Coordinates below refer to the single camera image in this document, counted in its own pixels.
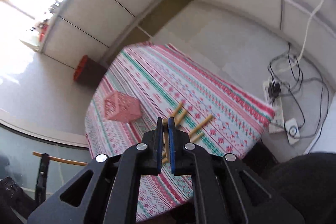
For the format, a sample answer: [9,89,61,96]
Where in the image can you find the wooden chopstick on cloth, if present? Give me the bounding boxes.
[170,102,183,117]
[175,109,187,126]
[190,132,204,143]
[189,114,213,136]

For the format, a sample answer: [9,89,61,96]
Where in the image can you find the pink perforated utensil basket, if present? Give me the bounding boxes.
[104,91,142,123]

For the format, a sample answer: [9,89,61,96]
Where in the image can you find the white round device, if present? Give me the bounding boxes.
[284,118,301,145]

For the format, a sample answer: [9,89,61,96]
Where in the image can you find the white power strip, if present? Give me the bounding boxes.
[262,81,285,134]

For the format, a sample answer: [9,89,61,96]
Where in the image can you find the dark bin with red rim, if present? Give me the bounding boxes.
[73,55,107,88]

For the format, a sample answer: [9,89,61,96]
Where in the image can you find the patterned red green tablecloth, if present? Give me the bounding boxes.
[84,41,276,223]

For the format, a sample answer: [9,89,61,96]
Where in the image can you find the brown floor mat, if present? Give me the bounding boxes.
[138,0,193,36]

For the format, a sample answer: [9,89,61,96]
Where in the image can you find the black power adapter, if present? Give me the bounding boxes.
[268,83,281,98]

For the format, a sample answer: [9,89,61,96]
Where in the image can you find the wooden chopstick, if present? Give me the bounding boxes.
[190,132,204,143]
[189,114,213,136]
[175,109,187,126]
[162,119,169,164]
[33,151,88,166]
[170,102,183,117]

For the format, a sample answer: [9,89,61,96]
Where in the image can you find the red item on counter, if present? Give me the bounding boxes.
[39,24,49,43]

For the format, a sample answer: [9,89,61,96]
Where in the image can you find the black cables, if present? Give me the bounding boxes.
[267,42,330,154]

